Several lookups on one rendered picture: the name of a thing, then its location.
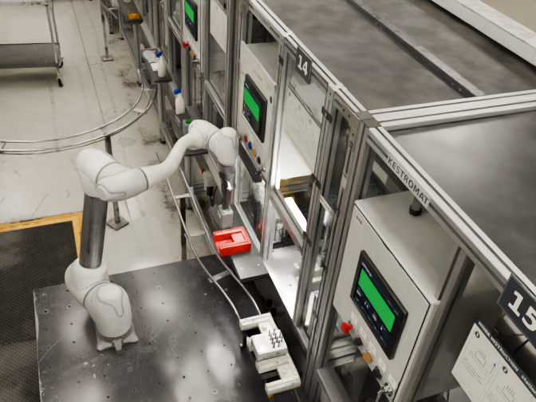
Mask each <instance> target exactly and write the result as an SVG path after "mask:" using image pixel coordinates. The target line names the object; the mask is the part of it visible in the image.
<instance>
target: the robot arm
mask: <svg viewBox="0 0 536 402"><path fill-rule="evenodd" d="M189 147H194V148H196V149H210V150H211V151H213V153H214V154H215V156H217V157H218V159H217V162H218V164H217V168H218V170H219V177H220V178H221V192H222V193H223V206H222V208H223V210H224V209H229V200H231V192H232V190H233V188H232V187H231V179H233V178H234V176H235V170H236V164H237V157H238V150H239V141H238V134H237V132H236V131H235V130H234V129H233V128H229V127H225V128H222V129H221V130H219V129H218V128H217V127H215V126H214V125H213V124H211V123H209V122H207V121H205V120H194V121H192V122H191V123H190V125H189V127H188V134H187V135H185V136H183V137H182V138H180V139H179V140H178V141H177V142H176V144H175V146H174V147H173V149H172V150H171V152H170V154H169V155H168V157H167V159H166V160H165V161H164V162H163V163H161V164H157V165H153V166H148V167H137V168H133V169H129V168H127V167H125V166H123V165H121V164H120V163H119V161H118V160H116V159H115V158H114V157H113V156H111V155H110V154H108V153H107V152H105V151H103V150H101V149H99V148H86V149H84V150H82V151H81V152H80V153H79V154H78V155H77V158H76V167H77V170H78V175H79V178H80V181H81V188H82V190H83V192H84V193H85V195H84V205H83V215H82V224H81V243H80V253H79V258H77V259H76V260H75V261H74V262H73V263H72V264H71V265H70V266H69V267H68V268H67V270H66V272H65V284H66V286H67V288H68V290H69V292H70V293H71V294H72V295H73V296H74V297H75V298H76V299H77V301H78V302H79V303H80V304H81V305H83V306H84V307H85V308H86V309H87V311H88V312H89V314H90V316H91V318H92V319H93V325H94V327H95V330H96V335H97V351H98V352H102V351H104V350H106V349H110V348H114V347H115V350H116V353H122V345H127V344H135V343H137V342H138V337H137V335H136V333H135V330H134V325H133V322H132V312H131V306H130V302H129V299H128V295H127V293H126V292H125V291H124V289H123V288H122V287H120V286H118V285H117V284H114V283H110V281H109V276H108V268H107V264H106V262H105V261H104V260H103V259H102V257H103V249H104V235H105V228H106V219H107V212H108V202H119V201H123V200H126V199H130V198H132V197H134V196H137V195H139V194H141V193H143V192H144V191H147V190H148V189H150V188H151V187H153V186H155V185H156V184H158V183H159V182H161V181H163V180H164V179H166V178H167V177H169V176H170V175H172V174H173V173H174V172H175V170H176V169H177V167H178V166H179V164H180V161H181V159H182V158H183V155H184V153H185V151H186V150H187V148H189Z"/></svg>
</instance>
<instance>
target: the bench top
mask: <svg viewBox="0 0 536 402"><path fill-rule="evenodd" d="M199 259H200V261H201V262H202V264H203V265H204V266H205V268H206V269H207V270H208V272H209V273H210V274H211V276H212V277H213V276H215V275H216V274H220V273H222V272H223V271H226V270H227V269H226V268H225V266H224V265H223V264H222V263H221V262H220V261H219V259H218V258H217V256H216V255H215V254H212V255H207V256H203V257H199ZM208 278H209V276H208V275H207V274H206V272H205V271H204V270H203V268H202V267H201V265H200V264H199V263H198V261H197V259H196V258H191V259H187V260H183V261H178V262H171V263H167V264H163V265H158V266H151V267H147V268H143V269H138V270H131V271H127V272H123V273H118V274H110V275H109V281H110V283H114V284H117V285H118V286H120V287H122V288H123V289H124V291H125V292H126V293H127V295H128V299H129V302H130V306H131V312H132V322H133V325H134V330H135V333H136V335H137V337H138V342H137V343H135V344H127V345H122V353H116V350H115V347H114V348H110V349H106V350H104V351H102V352H98V351H97V335H96V330H95V327H94V325H93V319H92V318H91V316H90V314H89V312H88V311H87V309H86V308H85V307H84V306H83V305H81V304H80V303H79V302H78V301H77V299H76V298H75V297H74V296H73V295H72V294H71V293H70V292H69V291H68V292H67V291H65V290H67V289H68V288H67V286H66V284H62V285H58V286H51V287H46V288H42V289H38V290H34V291H33V303H34V315H35V328H36V340H37V364H38V376H39V389H40V397H41V402H271V401H270V398H269V397H268V396H267V394H266V390H265V386H264V385H261V383H260V380H259V378H258V375H257V373H256V371H255V368H254V366H253V363H252V361H251V359H250V355H249V353H248V351H247V349H246V348H244V349H240V346H239V344H242V333H241V330H240V327H239V323H238V319H237V317H236V315H235V312H234V310H233V309H232V307H231V304H230V303H229V301H228V300H227V299H226V298H225V296H224V295H223V293H222V292H221V291H220V290H219V288H218V287H217V286H216V284H214V283H213V282H212V283H210V282H209V280H208ZM217 283H218V284H219V285H220V286H221V287H222V289H223V290H224V291H225V293H226V294H227V296H228V297H229V298H230V299H231V301H232V302H233V304H234V306H235V308H236V309H237V311H238V314H239V316H240V318H241V320H242V319H245V318H248V317H254V316H258V312H257V310H256V309H255V306H254V304H253V302H252V301H251V299H250V298H249V296H248V295H247V293H246V292H245V290H244V289H243V288H242V287H241V286H240V285H239V283H238V282H237V281H236V280H235V278H234V277H233V276H232V275H231V274H230V275H227V276H226V277H224V278H220V279H219V280H217ZM243 285H244V286H245V287H246V288H247V290H248V291H249V292H250V294H251V296H252V297H253V299H254V300H255V302H256V303H257V305H258V308H259V309H260V311H261V314H265V313H268V311H267V308H266V306H265V304H264V302H263V300H262V297H261V295H260V293H259V292H258V289H257V286H256V285H255V283H254V281H250V282H244V283H243ZM45 310H48V312H47V313H44V311H45Z"/></svg>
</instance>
